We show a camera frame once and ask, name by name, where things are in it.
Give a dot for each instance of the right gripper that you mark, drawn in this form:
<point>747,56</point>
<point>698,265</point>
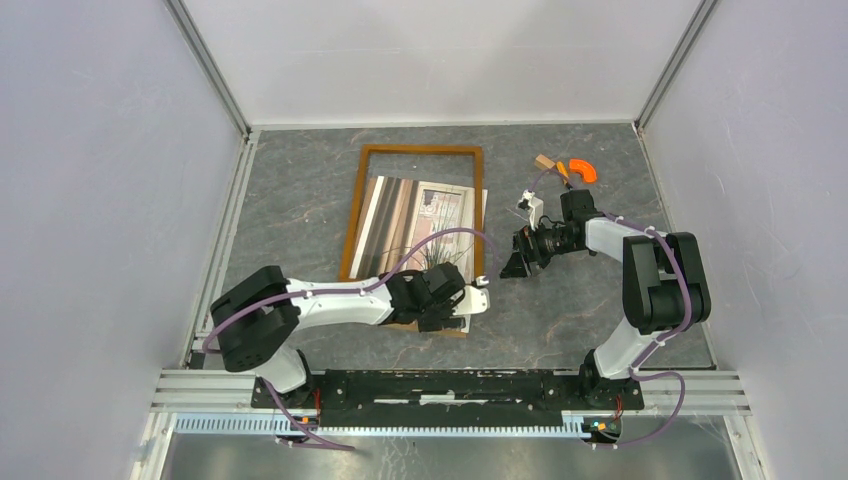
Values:
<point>526,240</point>

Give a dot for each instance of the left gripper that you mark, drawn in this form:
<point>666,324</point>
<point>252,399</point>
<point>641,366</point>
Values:
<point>443,318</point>

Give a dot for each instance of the printed photo of plant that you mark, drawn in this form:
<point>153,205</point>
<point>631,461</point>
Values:
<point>398,213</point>

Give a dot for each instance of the orange handled screwdriver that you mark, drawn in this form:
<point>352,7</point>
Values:
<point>563,173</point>

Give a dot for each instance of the wooden picture frame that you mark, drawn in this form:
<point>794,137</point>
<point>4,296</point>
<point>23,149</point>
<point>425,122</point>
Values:
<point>475,152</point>

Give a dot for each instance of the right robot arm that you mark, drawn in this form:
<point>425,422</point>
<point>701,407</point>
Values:
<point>664,286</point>

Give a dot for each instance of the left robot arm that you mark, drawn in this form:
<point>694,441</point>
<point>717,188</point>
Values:
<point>253,321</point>

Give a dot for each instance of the small wooden block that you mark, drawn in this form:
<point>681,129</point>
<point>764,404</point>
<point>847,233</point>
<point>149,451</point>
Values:
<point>545,164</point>

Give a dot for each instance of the orange curved plastic piece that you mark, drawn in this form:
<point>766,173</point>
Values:
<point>584,169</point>

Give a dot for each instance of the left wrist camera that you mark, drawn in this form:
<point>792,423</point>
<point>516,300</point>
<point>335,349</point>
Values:
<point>474,299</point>

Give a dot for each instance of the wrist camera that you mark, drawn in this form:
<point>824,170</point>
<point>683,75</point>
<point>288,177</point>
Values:
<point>533,207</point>
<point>474,299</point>

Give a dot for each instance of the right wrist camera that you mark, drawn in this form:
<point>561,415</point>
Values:
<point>533,207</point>

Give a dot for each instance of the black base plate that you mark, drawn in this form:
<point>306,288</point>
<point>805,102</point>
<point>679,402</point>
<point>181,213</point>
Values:
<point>452,398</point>

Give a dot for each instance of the aluminium rail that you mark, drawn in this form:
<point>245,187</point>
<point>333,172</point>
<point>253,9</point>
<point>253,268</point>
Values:
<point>219,402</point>

